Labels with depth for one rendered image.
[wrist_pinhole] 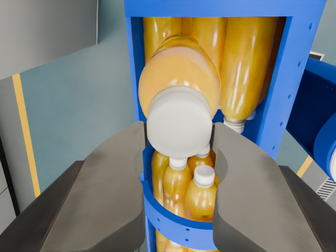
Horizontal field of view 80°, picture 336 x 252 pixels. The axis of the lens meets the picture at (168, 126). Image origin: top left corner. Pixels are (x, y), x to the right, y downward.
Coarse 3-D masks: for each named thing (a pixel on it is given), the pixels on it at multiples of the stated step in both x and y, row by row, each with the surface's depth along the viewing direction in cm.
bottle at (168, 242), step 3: (168, 240) 60; (165, 243) 61; (168, 243) 59; (171, 243) 58; (165, 246) 60; (168, 246) 59; (171, 246) 58; (174, 246) 57; (177, 246) 57; (180, 246) 58; (183, 246) 58; (165, 249) 60; (168, 249) 58; (171, 249) 58; (174, 249) 57; (177, 249) 57; (180, 249) 58; (183, 249) 58; (186, 249) 59
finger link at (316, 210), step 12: (288, 168) 8; (288, 180) 7; (300, 180) 7; (300, 192) 7; (312, 192) 7; (300, 204) 7; (312, 204) 7; (324, 204) 7; (312, 216) 6; (324, 216) 6; (312, 228) 6; (324, 228) 6; (324, 240) 5
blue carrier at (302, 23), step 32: (128, 0) 26; (160, 0) 22; (192, 0) 20; (224, 0) 20; (256, 0) 19; (288, 0) 20; (320, 0) 22; (128, 32) 32; (288, 32) 22; (288, 64) 24; (288, 96) 28; (256, 128) 47; (160, 224) 41; (192, 224) 38
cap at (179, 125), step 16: (176, 96) 11; (192, 96) 12; (160, 112) 11; (176, 112) 11; (192, 112) 11; (208, 112) 12; (160, 128) 12; (176, 128) 12; (192, 128) 11; (208, 128) 11; (160, 144) 12; (176, 144) 12; (192, 144) 12
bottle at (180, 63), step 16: (160, 48) 20; (176, 48) 16; (192, 48) 16; (160, 64) 15; (176, 64) 14; (192, 64) 14; (208, 64) 15; (144, 80) 15; (160, 80) 14; (176, 80) 13; (192, 80) 13; (208, 80) 14; (144, 96) 15; (160, 96) 13; (208, 96) 14; (144, 112) 15
